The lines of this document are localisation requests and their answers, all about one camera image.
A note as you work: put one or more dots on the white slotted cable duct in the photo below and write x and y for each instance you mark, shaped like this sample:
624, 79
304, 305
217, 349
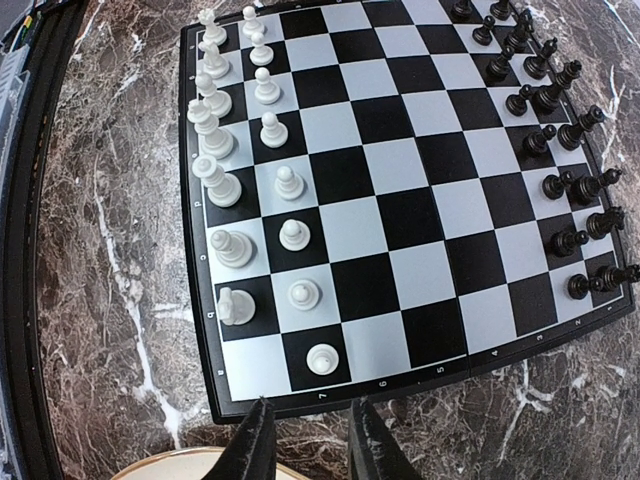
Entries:
13, 78

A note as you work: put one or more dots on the white chess king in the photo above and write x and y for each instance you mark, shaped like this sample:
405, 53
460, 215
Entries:
213, 140

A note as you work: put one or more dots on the white chess knight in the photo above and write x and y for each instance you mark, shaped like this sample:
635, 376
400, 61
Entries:
235, 307
214, 63

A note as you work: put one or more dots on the white chess rook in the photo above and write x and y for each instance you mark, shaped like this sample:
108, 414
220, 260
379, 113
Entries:
214, 33

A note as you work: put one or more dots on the black grey chessboard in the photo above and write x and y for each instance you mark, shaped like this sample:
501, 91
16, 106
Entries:
459, 219

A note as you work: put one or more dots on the cream plate with bird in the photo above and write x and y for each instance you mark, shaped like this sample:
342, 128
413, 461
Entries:
206, 462

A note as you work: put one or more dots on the white chess pawn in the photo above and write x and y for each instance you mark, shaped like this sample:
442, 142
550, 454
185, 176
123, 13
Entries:
322, 359
252, 24
294, 235
304, 294
273, 134
261, 54
288, 184

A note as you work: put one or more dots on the white chess piece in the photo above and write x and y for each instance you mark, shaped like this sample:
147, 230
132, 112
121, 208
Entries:
223, 189

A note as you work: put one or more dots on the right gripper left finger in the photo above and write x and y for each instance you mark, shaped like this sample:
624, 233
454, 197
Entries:
251, 453

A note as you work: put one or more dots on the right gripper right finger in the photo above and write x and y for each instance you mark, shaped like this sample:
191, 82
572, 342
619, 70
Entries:
373, 453

